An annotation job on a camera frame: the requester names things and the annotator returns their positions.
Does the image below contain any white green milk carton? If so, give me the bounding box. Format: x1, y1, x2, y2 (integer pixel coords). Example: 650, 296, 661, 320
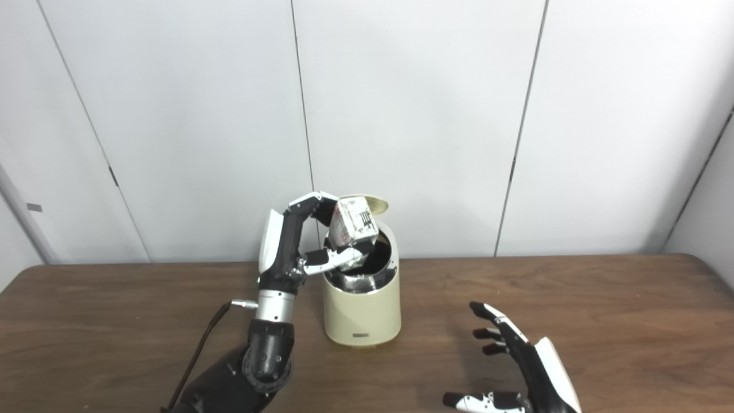
329, 196, 380, 270

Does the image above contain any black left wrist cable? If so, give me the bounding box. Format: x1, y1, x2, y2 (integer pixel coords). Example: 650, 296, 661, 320
161, 299, 259, 413

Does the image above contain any cream-colored bin body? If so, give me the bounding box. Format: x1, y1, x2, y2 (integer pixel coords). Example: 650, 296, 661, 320
321, 221, 401, 348

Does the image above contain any round cream bin lid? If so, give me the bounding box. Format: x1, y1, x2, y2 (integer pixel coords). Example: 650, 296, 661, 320
356, 194, 389, 216

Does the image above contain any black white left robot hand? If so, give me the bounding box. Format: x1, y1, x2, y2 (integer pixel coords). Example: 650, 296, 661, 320
258, 191, 373, 296

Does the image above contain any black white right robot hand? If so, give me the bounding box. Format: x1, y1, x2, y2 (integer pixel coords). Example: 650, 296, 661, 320
443, 302, 583, 413

